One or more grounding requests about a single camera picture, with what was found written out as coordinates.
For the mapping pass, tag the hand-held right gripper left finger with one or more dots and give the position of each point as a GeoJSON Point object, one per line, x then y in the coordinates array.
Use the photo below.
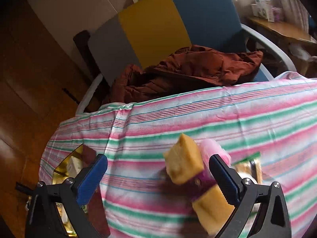
{"type": "Point", "coordinates": [91, 178]}

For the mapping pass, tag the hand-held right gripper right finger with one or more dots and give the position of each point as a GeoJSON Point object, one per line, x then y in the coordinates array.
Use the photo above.
{"type": "Point", "coordinates": [231, 193]}

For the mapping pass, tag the yellow sponge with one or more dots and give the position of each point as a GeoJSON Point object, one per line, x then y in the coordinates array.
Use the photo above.
{"type": "Point", "coordinates": [210, 210]}
{"type": "Point", "coordinates": [184, 163]}

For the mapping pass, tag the gold metal tin box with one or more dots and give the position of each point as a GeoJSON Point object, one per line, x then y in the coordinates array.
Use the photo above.
{"type": "Point", "coordinates": [64, 168]}

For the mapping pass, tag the green white snack packet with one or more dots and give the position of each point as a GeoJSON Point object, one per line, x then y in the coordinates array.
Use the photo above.
{"type": "Point", "coordinates": [247, 168]}

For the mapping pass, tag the purple snack packet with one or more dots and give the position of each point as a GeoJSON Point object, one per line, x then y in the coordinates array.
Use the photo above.
{"type": "Point", "coordinates": [200, 182]}

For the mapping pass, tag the pink plastic bottle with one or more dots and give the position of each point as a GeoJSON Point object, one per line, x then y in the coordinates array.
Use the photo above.
{"type": "Point", "coordinates": [213, 151]}

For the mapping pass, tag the striped pink green tablecloth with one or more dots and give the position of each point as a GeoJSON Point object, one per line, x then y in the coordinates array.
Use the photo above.
{"type": "Point", "coordinates": [173, 116]}

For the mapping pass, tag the wooden wardrobe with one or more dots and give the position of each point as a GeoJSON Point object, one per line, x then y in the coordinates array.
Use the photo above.
{"type": "Point", "coordinates": [37, 91]}

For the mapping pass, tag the rust brown padded jacket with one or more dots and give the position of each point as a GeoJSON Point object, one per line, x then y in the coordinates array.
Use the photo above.
{"type": "Point", "coordinates": [198, 64]}

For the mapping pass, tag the black rolled mat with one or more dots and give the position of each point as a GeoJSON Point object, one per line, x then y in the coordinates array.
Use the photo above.
{"type": "Point", "coordinates": [83, 44]}

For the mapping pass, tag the grey yellow blue chair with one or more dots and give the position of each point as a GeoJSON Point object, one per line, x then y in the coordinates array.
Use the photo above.
{"type": "Point", "coordinates": [148, 29]}

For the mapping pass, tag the wooden side desk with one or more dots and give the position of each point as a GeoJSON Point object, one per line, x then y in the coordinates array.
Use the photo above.
{"type": "Point", "coordinates": [277, 29]}

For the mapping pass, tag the small white carton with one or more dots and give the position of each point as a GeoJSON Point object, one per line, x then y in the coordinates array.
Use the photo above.
{"type": "Point", "coordinates": [255, 10]}

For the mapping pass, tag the pink tissue box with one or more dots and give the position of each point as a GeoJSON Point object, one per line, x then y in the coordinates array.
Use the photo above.
{"type": "Point", "coordinates": [276, 13]}

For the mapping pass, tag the tall white carton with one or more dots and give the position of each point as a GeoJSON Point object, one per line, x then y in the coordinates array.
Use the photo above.
{"type": "Point", "coordinates": [265, 6]}

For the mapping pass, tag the pink patterned curtain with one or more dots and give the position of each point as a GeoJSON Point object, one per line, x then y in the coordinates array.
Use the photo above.
{"type": "Point", "coordinates": [289, 0]}

